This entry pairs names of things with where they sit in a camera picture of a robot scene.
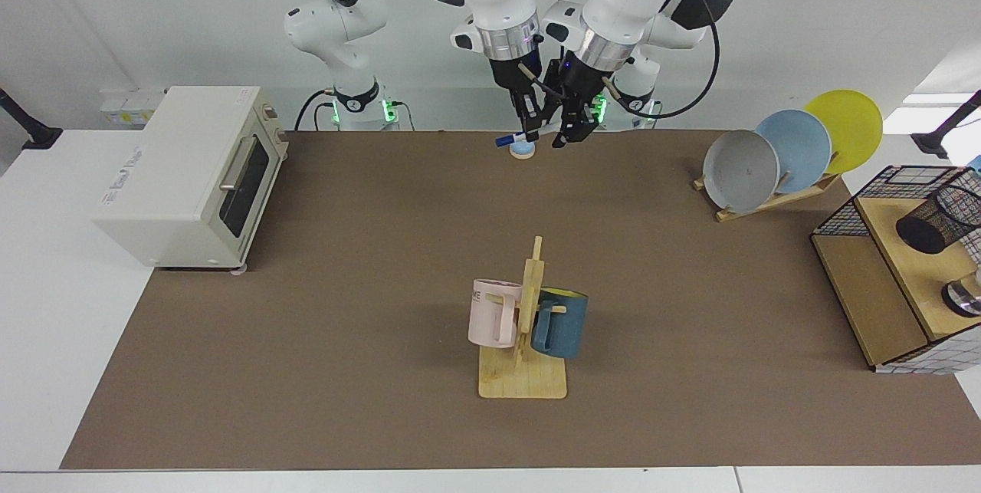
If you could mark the yellow plate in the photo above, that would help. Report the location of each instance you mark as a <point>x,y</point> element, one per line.
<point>851,125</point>

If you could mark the wooden plate rack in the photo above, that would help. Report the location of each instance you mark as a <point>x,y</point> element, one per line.
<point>774,202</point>

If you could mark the pink mug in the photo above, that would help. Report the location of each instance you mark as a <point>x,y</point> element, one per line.
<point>484,317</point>

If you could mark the blue and white marker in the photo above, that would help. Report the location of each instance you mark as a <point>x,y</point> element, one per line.
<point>503,140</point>

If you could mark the pale toaster oven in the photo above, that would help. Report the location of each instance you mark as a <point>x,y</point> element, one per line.
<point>176,171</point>

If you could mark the brown table cloth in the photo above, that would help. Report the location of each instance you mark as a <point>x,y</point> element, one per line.
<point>345,286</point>

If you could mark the black stand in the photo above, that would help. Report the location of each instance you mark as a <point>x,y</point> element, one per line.
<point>939,142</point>
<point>31,136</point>

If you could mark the wooden cup stand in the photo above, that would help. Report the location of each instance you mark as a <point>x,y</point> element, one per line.
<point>523,382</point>

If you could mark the teal mug yellow inside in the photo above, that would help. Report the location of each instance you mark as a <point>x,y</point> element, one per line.
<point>565,328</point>

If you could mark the black mesh pen holder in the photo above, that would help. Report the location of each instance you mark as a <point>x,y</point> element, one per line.
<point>931,225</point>

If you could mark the grey plate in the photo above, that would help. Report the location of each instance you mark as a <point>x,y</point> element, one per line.
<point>739,171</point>

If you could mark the light blue plate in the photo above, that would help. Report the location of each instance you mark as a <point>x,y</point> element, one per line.
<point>801,148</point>

